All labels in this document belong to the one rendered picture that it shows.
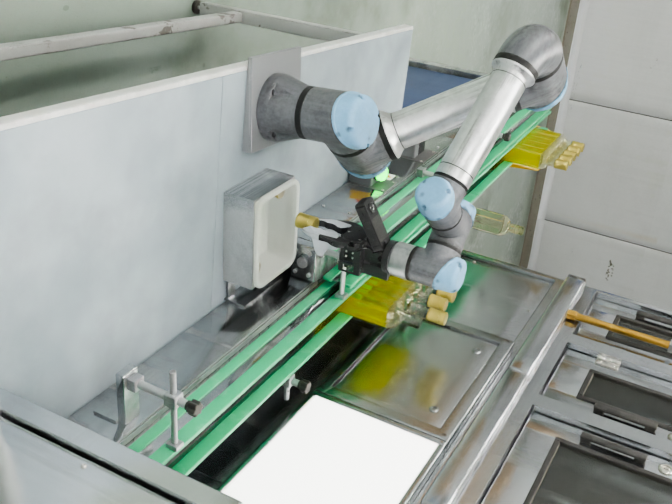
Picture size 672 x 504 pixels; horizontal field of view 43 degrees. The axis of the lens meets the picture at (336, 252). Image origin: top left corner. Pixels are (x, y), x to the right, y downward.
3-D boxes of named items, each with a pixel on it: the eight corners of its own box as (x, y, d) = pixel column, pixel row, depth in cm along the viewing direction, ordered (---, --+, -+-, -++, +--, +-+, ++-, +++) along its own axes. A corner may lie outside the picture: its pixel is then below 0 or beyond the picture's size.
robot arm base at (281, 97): (255, 80, 181) (296, 86, 177) (292, 66, 193) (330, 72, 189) (256, 148, 187) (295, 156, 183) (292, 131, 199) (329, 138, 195)
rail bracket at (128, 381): (93, 420, 160) (191, 465, 151) (87, 346, 152) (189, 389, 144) (111, 406, 164) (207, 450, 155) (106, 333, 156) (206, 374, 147)
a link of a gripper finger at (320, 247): (297, 253, 188) (336, 262, 186) (297, 229, 185) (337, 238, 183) (302, 247, 191) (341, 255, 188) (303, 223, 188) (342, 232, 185)
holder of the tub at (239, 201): (222, 300, 197) (251, 310, 194) (223, 191, 185) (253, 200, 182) (263, 270, 211) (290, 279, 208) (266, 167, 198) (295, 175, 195)
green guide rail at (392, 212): (324, 253, 207) (353, 262, 204) (324, 249, 207) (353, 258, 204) (536, 86, 345) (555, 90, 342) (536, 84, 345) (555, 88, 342)
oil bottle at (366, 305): (319, 305, 215) (396, 332, 206) (320, 286, 212) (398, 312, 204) (329, 296, 219) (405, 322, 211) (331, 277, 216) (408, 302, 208)
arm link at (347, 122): (312, 75, 182) (370, 83, 176) (334, 105, 194) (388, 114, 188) (293, 125, 179) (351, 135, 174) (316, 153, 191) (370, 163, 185)
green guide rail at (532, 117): (322, 279, 211) (351, 289, 207) (322, 275, 210) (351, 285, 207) (532, 104, 349) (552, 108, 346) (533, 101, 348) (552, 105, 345)
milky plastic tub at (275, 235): (224, 281, 195) (256, 292, 191) (224, 191, 184) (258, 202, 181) (265, 252, 208) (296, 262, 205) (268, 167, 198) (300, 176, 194)
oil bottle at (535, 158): (488, 157, 315) (563, 176, 304) (491, 143, 312) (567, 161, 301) (493, 153, 319) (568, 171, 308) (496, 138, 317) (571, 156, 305)
